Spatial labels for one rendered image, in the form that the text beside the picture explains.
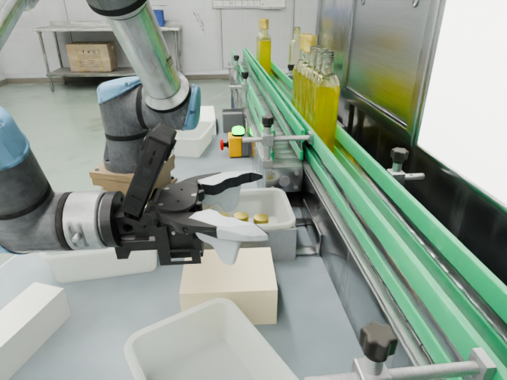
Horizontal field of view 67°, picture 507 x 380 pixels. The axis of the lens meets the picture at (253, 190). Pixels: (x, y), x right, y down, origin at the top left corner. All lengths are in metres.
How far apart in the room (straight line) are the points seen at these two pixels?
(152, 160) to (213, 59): 6.46
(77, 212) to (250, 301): 0.31
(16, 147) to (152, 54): 0.43
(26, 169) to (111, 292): 0.38
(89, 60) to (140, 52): 5.68
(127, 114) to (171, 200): 0.58
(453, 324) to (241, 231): 0.24
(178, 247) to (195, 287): 0.18
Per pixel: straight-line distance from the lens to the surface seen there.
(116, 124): 1.05
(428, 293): 0.49
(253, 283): 0.66
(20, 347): 0.72
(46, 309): 0.73
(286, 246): 0.81
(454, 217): 0.80
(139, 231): 0.51
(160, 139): 0.44
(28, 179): 0.49
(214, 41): 6.86
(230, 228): 0.42
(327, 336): 0.69
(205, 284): 0.66
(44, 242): 0.53
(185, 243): 0.48
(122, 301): 0.78
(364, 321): 0.64
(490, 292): 0.53
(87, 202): 0.50
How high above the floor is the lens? 1.25
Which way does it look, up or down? 27 degrees down
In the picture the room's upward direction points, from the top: straight up
